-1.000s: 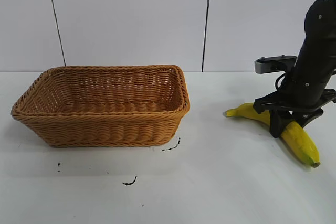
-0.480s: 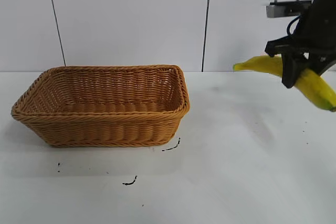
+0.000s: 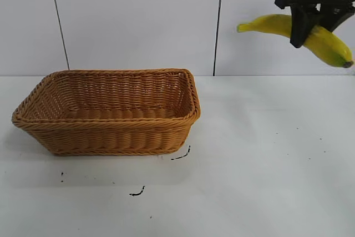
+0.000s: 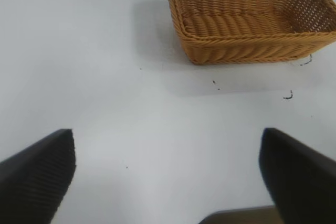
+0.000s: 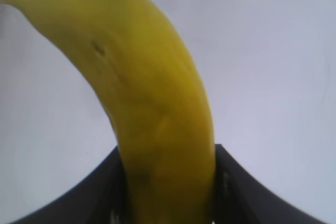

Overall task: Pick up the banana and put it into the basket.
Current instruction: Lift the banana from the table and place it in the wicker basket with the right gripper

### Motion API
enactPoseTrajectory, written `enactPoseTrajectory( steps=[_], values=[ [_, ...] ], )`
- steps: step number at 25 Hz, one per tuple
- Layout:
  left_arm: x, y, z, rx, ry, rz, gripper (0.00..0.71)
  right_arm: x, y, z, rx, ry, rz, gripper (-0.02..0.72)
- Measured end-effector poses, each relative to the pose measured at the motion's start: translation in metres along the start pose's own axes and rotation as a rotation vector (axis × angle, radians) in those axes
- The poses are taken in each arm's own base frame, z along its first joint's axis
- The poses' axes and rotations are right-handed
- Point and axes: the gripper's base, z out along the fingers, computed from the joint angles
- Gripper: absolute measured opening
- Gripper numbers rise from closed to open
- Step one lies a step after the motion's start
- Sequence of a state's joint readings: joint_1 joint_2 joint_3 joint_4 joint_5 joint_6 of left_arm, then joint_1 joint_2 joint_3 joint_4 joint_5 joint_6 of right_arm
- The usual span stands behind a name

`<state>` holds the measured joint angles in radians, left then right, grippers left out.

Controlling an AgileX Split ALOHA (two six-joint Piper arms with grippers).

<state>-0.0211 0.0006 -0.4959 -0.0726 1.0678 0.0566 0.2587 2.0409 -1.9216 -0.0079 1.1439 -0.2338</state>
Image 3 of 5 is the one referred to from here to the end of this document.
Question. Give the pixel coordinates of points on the woven wicker basket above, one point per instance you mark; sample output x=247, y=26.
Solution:
x=111, y=134

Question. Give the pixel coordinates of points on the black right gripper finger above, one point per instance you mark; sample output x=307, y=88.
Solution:
x=301, y=26
x=337, y=17

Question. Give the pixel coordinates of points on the yellow banana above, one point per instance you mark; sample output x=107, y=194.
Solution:
x=324, y=42

